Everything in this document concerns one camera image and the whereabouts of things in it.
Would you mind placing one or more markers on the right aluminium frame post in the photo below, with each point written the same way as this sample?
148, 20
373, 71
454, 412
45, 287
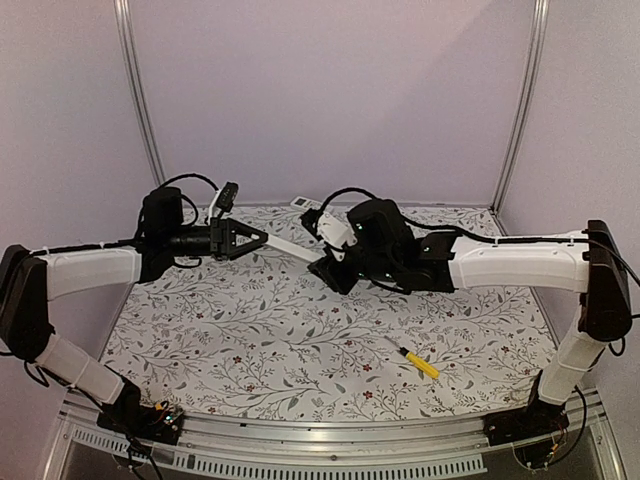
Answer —
527, 90

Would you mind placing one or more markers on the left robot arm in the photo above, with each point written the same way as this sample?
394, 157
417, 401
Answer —
34, 283

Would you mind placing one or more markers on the aluminium frame post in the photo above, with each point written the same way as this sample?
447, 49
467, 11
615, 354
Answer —
124, 23
527, 90

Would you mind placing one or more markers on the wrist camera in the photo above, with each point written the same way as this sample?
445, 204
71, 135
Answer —
227, 195
309, 220

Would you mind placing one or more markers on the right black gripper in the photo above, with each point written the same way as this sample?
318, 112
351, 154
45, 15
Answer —
327, 272

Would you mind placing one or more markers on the left aluminium frame post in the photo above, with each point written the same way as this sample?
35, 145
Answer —
124, 23

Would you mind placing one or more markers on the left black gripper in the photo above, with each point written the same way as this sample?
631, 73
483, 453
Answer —
220, 238

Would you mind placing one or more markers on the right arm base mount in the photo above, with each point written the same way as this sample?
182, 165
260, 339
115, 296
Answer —
542, 427

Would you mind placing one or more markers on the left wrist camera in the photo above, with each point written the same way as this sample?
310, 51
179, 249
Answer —
227, 195

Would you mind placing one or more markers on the front aluminium rail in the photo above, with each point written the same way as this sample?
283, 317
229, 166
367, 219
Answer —
218, 447

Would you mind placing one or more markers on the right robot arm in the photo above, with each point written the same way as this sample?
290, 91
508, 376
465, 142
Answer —
377, 243

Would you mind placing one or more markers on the floral patterned table mat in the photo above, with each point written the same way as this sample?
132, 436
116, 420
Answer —
261, 337

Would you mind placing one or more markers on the white air conditioner remote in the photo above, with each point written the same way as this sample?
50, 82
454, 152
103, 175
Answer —
292, 249

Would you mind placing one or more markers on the yellow handled screwdriver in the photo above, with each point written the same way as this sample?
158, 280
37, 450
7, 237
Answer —
421, 364

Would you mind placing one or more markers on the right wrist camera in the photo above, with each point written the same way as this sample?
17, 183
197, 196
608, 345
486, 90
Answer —
309, 220

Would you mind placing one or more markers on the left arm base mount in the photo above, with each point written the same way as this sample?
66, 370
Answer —
145, 415

